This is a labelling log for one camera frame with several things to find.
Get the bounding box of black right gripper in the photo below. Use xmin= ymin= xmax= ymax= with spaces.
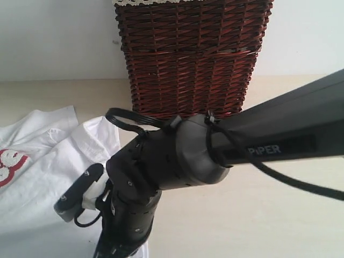
xmin=94 ymin=189 xmax=162 ymax=257

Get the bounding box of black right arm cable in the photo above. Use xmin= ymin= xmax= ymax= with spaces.
xmin=72 ymin=107 xmax=344 ymax=229

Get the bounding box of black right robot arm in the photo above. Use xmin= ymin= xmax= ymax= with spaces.
xmin=94 ymin=70 xmax=343 ymax=257

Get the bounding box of white tape camera mount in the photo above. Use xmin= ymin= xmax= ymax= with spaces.
xmin=81 ymin=173 xmax=109 ymax=210

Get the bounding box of dark red wicker basket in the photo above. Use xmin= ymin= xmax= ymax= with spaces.
xmin=114 ymin=0 xmax=273 ymax=119

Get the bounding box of white t-shirt red print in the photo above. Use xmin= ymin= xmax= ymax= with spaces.
xmin=0 ymin=105 xmax=151 ymax=258

